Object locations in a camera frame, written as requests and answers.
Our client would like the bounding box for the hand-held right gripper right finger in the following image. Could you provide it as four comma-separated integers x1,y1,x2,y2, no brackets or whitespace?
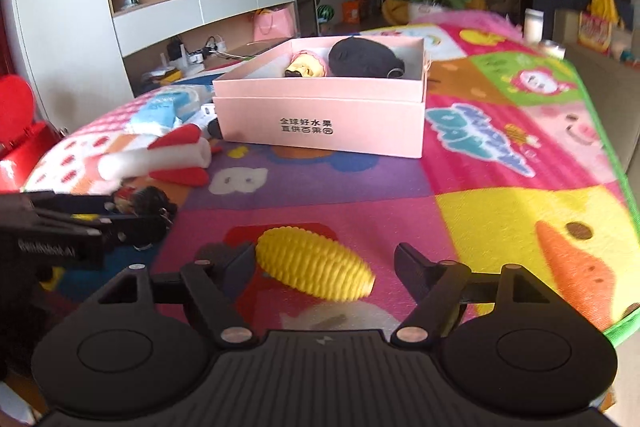
390,243,551,348

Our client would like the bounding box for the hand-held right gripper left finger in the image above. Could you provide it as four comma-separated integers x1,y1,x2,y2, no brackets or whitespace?
98,243,258,349

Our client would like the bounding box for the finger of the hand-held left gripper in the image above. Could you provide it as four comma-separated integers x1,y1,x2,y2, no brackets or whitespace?
27,191,121,214
70,213,173,253

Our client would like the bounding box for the small dark-haired doll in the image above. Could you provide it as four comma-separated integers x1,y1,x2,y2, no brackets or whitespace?
112,186,179,228

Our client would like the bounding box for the yellow corn toy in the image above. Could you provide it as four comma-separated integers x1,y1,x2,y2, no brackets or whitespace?
255,227,376,301

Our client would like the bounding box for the white and red rocket plush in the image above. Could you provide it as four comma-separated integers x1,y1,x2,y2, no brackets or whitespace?
97,124,213,186

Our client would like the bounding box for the blue and white tissue pack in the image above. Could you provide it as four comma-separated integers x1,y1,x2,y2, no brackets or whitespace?
129,87,203,132

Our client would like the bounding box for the pink cardboard box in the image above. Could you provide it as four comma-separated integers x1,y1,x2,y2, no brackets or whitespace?
212,36,429,160

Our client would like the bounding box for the red heart-lid box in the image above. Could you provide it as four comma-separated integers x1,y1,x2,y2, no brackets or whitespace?
0,74,66,194

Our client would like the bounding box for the colourful cartoon play mat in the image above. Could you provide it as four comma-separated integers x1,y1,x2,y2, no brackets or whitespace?
22,9,640,348

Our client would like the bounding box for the yellow toy on shelf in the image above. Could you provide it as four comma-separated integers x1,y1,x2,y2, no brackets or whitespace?
142,66,182,86

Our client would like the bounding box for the white power strip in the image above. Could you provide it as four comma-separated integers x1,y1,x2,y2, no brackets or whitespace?
180,49,226,62

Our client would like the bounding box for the small pink-hooded doll figure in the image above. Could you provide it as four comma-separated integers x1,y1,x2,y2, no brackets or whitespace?
284,49,329,79

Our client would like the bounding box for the black fabric pouch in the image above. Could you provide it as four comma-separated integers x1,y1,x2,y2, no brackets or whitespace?
328,38,406,80

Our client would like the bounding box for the white television cabinet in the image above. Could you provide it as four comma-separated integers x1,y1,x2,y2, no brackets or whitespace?
107,0,301,98

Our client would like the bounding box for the pink gift bag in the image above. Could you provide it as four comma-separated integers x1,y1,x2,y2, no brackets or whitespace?
252,4,297,42

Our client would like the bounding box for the small glass jar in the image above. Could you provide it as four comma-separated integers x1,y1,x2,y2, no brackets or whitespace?
537,40,567,60

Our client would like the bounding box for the beige sofa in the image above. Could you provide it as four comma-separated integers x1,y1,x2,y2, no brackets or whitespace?
565,39,640,233

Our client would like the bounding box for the orange paper bag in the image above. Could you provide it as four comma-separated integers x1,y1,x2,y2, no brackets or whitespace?
341,0,364,24

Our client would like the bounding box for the white jar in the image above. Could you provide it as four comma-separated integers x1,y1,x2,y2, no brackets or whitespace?
523,8,545,45

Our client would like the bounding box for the colourful printed toy box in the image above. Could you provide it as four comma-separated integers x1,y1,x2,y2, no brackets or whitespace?
578,11,614,54

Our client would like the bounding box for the yellow backpack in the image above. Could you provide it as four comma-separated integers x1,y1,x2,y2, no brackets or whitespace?
587,0,622,28

